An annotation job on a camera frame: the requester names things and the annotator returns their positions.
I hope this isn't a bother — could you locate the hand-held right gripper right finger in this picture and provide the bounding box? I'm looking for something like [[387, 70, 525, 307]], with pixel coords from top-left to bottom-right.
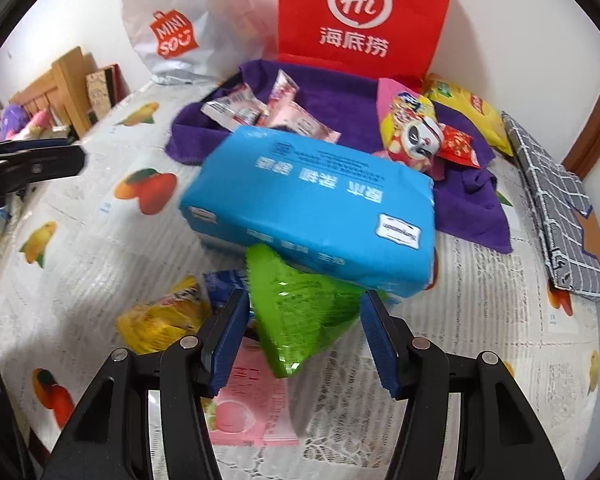
[[360, 292, 566, 480]]

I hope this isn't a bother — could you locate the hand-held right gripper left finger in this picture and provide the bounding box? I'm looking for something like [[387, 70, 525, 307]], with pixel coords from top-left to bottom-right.
[[40, 287, 251, 480]]

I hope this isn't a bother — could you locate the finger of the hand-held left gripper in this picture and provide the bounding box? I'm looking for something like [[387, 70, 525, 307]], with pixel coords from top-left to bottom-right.
[[0, 145, 87, 199], [0, 137, 79, 162]]

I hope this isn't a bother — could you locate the green snack packet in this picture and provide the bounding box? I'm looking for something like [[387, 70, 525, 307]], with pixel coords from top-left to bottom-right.
[[244, 242, 367, 380]]

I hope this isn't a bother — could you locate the panda print snack packet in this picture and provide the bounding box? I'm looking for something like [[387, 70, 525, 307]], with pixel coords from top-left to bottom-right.
[[384, 109, 442, 173]]

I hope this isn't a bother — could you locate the red patterned snack packet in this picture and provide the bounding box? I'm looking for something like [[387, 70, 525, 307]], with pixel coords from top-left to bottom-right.
[[436, 124, 482, 169]]

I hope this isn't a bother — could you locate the pale pink snack packet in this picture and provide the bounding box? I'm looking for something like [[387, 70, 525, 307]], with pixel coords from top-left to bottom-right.
[[269, 101, 342, 145]]

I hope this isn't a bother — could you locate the colourful pink stick packet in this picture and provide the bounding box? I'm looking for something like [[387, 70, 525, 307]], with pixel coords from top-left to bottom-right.
[[264, 69, 301, 117]]

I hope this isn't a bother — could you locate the purple plush toy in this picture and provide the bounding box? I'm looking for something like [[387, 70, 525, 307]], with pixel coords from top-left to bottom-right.
[[0, 104, 32, 138]]

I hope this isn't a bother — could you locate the blue snack packet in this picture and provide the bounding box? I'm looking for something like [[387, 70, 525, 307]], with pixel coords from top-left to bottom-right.
[[202, 269, 251, 308]]

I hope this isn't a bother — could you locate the pink peach snack packet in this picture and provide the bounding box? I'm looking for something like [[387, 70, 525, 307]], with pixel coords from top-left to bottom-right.
[[204, 325, 302, 447]]

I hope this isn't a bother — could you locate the patterned cardboard box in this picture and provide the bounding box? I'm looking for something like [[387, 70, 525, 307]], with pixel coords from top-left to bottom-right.
[[85, 63, 131, 123]]

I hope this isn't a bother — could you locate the blue tissue pack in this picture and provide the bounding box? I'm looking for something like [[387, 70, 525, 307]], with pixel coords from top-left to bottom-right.
[[179, 126, 437, 303]]

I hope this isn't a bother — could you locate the purple towel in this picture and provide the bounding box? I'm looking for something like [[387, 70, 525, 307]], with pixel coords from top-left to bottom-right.
[[165, 59, 513, 255]]

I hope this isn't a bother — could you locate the silver and red snack packet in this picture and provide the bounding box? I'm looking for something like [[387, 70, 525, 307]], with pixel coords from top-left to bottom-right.
[[201, 85, 267, 132]]

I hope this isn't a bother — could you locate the white plastic bag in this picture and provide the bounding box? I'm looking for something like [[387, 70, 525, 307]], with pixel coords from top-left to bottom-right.
[[116, 0, 276, 86]]

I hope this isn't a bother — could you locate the grey checked folded box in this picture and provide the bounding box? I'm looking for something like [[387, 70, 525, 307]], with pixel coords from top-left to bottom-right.
[[501, 111, 600, 303]]

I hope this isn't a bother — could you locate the pink and yellow snack packet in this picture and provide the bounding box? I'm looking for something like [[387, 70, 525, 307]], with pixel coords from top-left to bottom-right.
[[376, 77, 433, 153]]

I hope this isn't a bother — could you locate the yellow chip bag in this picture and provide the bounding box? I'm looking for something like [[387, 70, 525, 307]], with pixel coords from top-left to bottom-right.
[[422, 74, 515, 157]]

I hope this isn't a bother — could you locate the red paper bag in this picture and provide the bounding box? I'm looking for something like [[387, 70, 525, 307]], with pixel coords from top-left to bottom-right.
[[277, 0, 460, 81]]

